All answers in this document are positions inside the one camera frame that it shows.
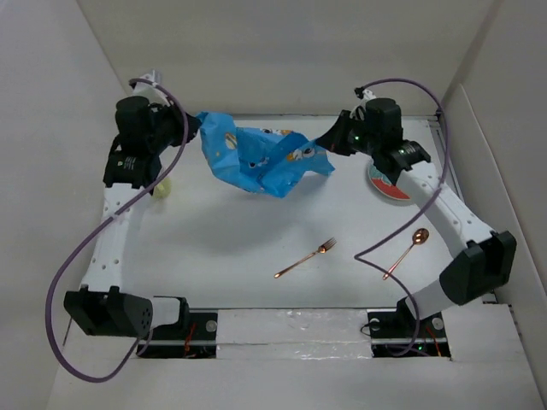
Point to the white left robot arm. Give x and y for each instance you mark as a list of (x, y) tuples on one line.
[(106, 303)]

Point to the copper fork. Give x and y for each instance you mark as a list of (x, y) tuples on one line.
[(322, 249)]

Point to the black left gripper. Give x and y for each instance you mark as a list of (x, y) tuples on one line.
[(173, 112)]

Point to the light green mug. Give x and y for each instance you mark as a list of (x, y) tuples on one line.
[(163, 189)]

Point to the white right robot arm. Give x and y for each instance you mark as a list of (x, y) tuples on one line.
[(482, 258)]

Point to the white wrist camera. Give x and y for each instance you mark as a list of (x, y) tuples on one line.
[(145, 85), (363, 95)]

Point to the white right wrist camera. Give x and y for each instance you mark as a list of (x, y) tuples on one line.
[(363, 95)]

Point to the blue patterned placemat cloth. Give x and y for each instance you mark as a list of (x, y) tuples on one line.
[(259, 160)]

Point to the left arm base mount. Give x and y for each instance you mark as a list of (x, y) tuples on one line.
[(194, 340)]

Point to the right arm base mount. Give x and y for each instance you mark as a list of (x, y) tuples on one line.
[(390, 340)]

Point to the copper spoon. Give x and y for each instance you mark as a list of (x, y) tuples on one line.
[(419, 237)]

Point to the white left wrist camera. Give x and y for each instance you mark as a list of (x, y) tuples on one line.
[(145, 85)]

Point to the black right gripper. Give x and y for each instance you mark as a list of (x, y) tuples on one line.
[(332, 140)]

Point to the red and teal plate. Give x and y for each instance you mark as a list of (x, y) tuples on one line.
[(383, 188)]

